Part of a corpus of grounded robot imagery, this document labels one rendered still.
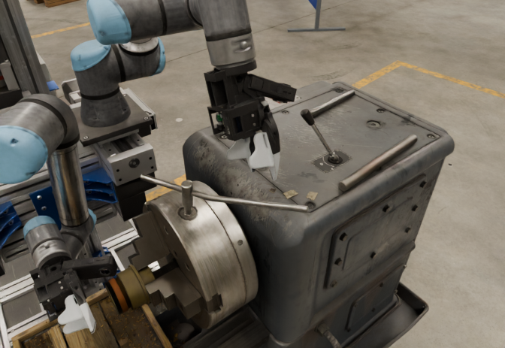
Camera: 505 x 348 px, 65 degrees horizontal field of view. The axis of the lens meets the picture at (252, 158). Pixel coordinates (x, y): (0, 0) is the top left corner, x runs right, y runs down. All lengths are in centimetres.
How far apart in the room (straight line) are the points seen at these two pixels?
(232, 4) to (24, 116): 47
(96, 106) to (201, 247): 65
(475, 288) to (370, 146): 161
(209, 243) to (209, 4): 44
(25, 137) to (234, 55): 43
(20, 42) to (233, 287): 95
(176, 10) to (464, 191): 267
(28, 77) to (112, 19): 76
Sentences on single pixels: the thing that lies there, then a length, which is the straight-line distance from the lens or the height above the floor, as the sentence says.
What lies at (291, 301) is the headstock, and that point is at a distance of 92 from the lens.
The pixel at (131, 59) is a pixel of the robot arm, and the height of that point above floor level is 135.
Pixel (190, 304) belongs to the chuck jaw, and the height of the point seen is 112.
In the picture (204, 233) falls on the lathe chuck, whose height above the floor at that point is 122.
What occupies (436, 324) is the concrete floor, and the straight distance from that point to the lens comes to 229.
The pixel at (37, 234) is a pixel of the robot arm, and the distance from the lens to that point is 107.
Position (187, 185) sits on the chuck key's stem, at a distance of 76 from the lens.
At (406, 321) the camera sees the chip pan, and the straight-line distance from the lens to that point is 157.
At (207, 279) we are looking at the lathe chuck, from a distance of 81.
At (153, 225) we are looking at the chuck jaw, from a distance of 90.
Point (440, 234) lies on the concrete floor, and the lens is 271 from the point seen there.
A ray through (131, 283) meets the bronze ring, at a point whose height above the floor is 112.
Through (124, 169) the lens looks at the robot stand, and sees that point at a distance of 124.
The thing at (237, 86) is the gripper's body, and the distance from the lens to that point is 66.
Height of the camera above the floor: 181
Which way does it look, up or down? 37 degrees down
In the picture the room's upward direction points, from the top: straight up
